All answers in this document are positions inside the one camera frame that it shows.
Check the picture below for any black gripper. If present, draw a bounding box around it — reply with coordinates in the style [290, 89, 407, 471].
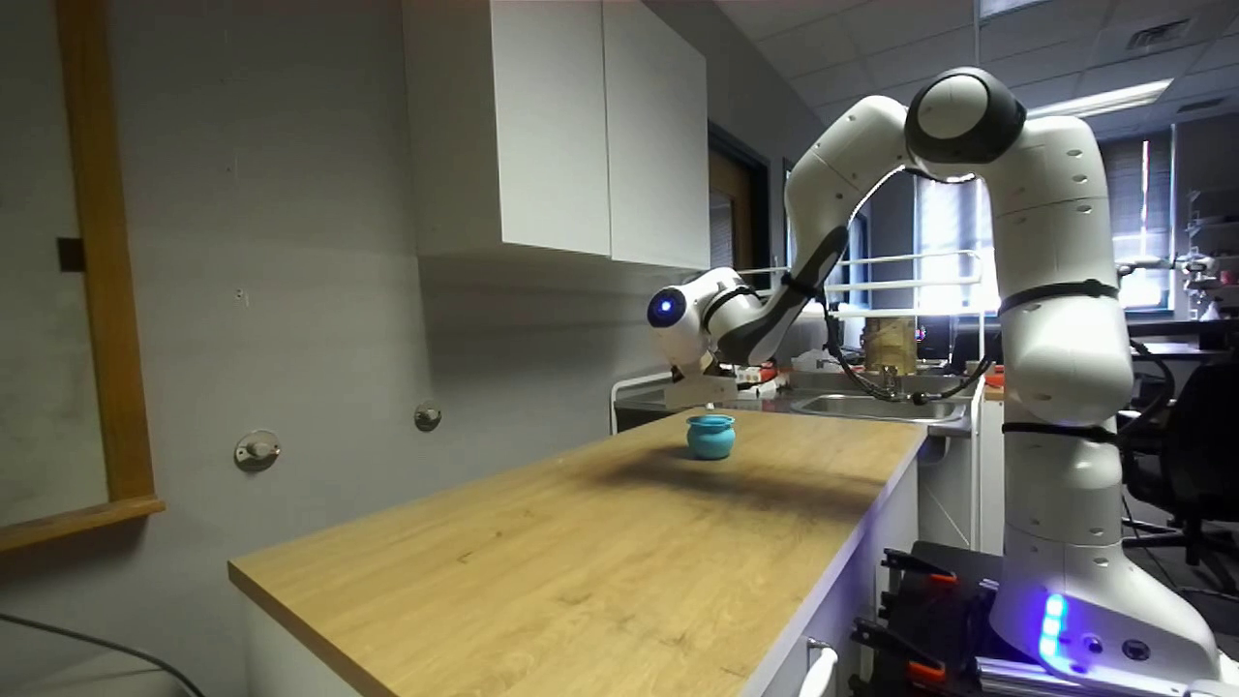
[663, 369, 776, 409]

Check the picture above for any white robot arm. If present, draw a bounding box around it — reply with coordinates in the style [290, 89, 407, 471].
[647, 65, 1234, 697]

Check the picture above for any small blue pot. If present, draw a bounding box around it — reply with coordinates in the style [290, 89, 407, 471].
[685, 416, 737, 460]

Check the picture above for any black clamp with orange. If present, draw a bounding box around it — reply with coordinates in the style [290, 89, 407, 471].
[848, 550, 995, 697]

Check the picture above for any black office chair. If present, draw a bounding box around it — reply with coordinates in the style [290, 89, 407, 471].
[1123, 360, 1239, 593]

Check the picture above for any wood framed whiteboard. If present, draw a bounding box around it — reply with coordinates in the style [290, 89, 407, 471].
[0, 0, 164, 556]

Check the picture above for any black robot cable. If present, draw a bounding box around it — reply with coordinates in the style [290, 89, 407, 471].
[760, 167, 1004, 405]

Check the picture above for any white wall cabinet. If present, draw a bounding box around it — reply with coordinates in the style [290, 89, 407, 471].
[398, 0, 711, 275]

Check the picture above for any round wall outlet right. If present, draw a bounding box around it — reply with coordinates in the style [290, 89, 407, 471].
[416, 405, 447, 434]

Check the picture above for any round wall outlet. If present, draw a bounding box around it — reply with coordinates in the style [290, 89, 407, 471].
[416, 405, 447, 434]
[232, 431, 278, 471]

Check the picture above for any round wall outlet left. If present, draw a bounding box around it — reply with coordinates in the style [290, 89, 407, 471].
[232, 431, 278, 471]

